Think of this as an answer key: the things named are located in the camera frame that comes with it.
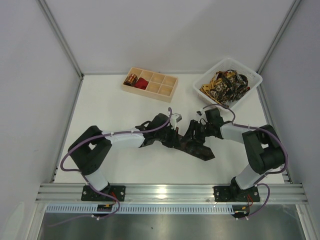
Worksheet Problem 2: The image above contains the brown blue-flowered tie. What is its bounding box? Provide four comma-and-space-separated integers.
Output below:
176, 135, 216, 161

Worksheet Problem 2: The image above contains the white plastic basket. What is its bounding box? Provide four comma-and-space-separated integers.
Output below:
192, 58, 263, 110

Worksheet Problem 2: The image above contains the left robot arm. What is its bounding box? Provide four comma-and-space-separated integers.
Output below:
68, 113, 182, 191

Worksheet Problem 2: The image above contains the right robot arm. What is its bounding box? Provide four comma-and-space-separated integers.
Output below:
181, 108, 288, 202

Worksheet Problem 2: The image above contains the yellow patterned tie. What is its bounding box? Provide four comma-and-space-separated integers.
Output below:
200, 71, 235, 103

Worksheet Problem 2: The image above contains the rolled red tie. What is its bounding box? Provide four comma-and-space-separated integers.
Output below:
134, 77, 149, 90

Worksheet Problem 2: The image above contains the rolled brown patterned tie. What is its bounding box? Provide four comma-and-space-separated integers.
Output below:
123, 73, 138, 87

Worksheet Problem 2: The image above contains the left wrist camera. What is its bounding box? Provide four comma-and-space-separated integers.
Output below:
170, 113, 182, 125

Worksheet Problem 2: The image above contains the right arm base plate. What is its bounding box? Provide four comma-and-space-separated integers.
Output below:
213, 185, 261, 203

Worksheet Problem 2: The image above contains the white slotted cable duct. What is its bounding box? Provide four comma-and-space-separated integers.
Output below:
45, 203, 235, 215

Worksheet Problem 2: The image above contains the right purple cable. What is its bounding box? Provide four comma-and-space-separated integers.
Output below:
201, 104, 290, 222

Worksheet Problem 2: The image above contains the purple cable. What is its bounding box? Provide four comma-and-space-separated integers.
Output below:
47, 107, 175, 227
201, 104, 290, 222

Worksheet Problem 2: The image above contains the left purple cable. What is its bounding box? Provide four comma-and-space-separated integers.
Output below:
47, 107, 175, 227

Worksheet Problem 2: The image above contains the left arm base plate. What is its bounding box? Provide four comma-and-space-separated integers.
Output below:
81, 185, 126, 202

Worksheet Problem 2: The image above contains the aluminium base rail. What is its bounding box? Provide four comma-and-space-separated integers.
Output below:
35, 183, 308, 205

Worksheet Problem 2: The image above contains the right aluminium frame post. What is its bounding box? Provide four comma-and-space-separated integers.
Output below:
256, 0, 302, 74

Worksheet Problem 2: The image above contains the aluminium frame post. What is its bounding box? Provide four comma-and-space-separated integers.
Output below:
36, 0, 84, 80
256, 0, 302, 74

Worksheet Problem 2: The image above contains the left aluminium frame post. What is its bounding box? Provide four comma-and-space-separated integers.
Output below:
36, 0, 84, 80

